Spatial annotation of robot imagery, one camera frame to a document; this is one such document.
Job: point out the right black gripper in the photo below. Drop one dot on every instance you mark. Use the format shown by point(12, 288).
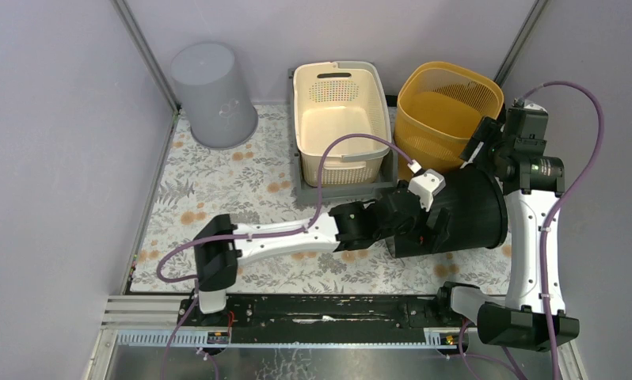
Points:
point(488, 131)

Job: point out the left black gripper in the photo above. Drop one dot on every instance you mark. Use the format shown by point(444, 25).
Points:
point(434, 221)

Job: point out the black ribbed plastic bin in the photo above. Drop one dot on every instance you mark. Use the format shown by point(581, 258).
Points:
point(469, 213)

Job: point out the large grey plastic bin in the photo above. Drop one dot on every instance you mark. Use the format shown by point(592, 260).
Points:
point(214, 95)

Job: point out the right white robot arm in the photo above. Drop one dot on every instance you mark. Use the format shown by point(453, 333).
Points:
point(508, 188)

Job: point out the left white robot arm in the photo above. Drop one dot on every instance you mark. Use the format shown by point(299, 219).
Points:
point(222, 246)

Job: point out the yellow perforated plastic basket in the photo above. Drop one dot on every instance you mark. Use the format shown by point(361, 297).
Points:
point(438, 109)

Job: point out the grey plastic tray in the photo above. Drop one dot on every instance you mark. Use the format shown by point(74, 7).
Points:
point(342, 191)

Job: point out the cream perforated plastic basket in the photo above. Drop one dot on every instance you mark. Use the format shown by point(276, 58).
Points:
point(339, 126)

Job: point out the floral patterned table mat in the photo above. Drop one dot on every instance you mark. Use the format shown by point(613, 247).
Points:
point(254, 183)

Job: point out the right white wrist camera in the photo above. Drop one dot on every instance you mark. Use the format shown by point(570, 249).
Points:
point(529, 106)

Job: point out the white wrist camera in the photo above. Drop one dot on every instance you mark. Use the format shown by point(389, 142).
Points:
point(529, 106)
point(425, 183)

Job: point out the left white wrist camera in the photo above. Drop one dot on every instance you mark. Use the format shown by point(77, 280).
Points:
point(425, 183)

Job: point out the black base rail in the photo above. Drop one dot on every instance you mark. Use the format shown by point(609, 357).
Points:
point(275, 319)

